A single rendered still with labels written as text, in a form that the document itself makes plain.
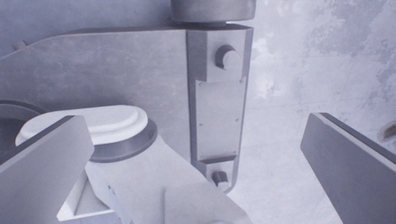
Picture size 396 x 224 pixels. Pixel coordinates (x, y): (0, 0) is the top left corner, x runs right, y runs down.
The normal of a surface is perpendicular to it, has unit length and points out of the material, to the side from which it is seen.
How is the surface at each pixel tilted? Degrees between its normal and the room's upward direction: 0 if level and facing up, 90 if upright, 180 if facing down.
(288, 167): 0
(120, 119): 90
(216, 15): 13
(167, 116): 0
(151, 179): 90
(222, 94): 0
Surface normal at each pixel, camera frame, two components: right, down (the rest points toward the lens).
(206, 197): -0.10, -0.99
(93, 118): -0.01, -0.88
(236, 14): 0.40, 0.46
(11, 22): 0.19, 0.47
